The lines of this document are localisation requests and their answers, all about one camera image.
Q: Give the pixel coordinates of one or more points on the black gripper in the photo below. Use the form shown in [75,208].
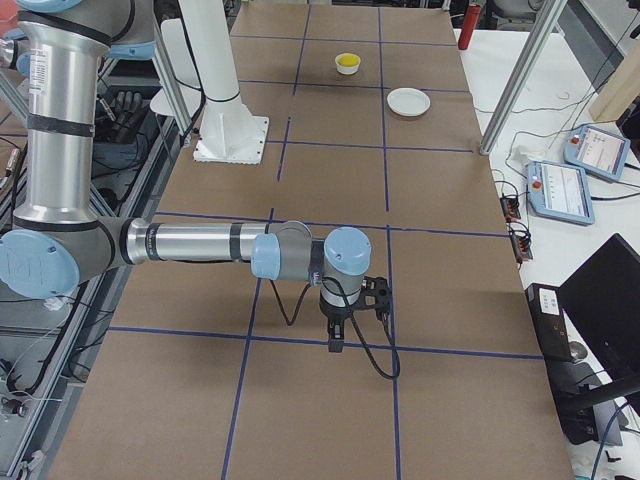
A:
[334,316]

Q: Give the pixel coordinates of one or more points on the yellow lemon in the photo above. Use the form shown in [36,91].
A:
[348,60]

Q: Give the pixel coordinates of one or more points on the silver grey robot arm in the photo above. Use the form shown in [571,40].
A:
[57,242]

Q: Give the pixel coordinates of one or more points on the white plate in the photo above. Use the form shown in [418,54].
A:
[408,102]

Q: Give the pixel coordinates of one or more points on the white bowl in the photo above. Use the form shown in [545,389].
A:
[347,71]

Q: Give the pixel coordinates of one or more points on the brown paper table cover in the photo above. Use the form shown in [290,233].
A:
[209,372]

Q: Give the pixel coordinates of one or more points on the orange black connector block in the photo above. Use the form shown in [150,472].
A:
[510,206]

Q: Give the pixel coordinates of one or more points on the black box with label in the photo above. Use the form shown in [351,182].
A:
[571,380]

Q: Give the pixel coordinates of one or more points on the near blue teach pendant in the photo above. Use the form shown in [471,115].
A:
[560,192]

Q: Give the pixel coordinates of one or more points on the blue teach pendant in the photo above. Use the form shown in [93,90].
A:
[598,152]
[560,192]

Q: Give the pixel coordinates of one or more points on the black laptop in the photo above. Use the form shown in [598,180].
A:
[601,299]

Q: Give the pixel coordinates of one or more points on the far blue teach pendant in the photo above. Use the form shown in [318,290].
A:
[598,152]

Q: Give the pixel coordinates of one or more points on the red cylinder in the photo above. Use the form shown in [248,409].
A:
[470,21]

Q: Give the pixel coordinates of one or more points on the wooden beam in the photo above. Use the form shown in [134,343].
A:
[620,90]

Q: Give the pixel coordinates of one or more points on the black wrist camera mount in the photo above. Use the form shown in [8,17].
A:
[375,294]

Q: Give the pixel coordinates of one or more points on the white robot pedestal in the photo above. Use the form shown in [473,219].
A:
[228,132]

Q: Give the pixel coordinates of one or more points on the aluminium frame post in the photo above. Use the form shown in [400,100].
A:
[536,40]

